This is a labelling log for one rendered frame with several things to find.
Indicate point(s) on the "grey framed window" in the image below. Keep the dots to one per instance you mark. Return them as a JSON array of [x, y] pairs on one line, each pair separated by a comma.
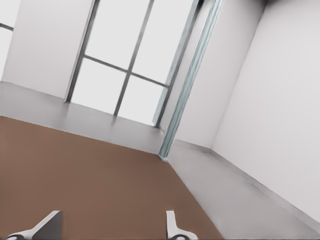
[[125, 62]]

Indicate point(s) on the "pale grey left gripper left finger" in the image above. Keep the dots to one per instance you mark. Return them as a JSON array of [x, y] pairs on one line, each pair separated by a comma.
[[48, 226]]

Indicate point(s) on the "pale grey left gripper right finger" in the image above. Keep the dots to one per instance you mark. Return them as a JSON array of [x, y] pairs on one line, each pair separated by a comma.
[[175, 228]]

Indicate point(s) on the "silver frame post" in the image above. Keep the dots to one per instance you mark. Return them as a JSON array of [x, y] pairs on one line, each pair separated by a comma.
[[189, 80]]

